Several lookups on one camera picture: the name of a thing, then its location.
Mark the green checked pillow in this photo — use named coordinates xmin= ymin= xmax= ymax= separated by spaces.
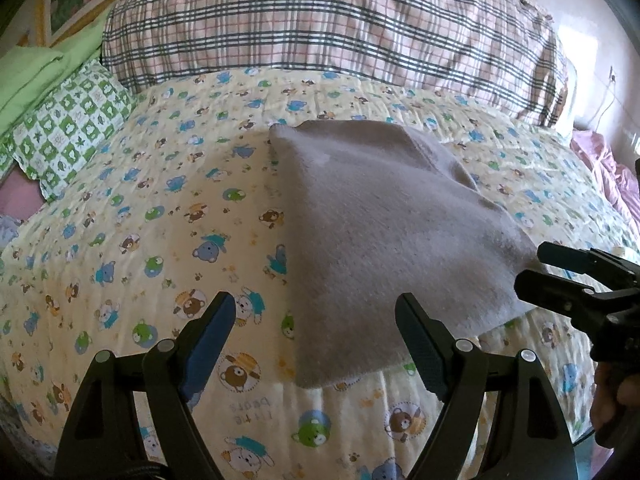
xmin=1 ymin=58 xmax=136 ymax=202

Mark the plaid pink grey pillow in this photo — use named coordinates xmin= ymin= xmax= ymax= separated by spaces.
xmin=101 ymin=0 xmax=568 ymax=127

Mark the floral white sheet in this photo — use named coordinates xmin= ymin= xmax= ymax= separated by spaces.
xmin=0 ymin=214 xmax=22 ymax=252

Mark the pink crumpled blanket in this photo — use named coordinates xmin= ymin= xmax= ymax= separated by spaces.
xmin=570 ymin=130 xmax=639 ymax=240

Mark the beige knit sweater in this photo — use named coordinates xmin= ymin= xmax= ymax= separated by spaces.
xmin=269 ymin=120 xmax=539 ymax=389

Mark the light green pillow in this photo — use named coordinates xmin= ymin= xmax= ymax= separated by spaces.
xmin=1 ymin=10 xmax=110 ymax=133

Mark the right hand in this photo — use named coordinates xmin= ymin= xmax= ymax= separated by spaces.
xmin=590 ymin=363 xmax=639 ymax=448

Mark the yellow bear print quilt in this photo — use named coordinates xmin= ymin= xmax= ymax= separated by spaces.
xmin=1 ymin=70 xmax=639 ymax=479

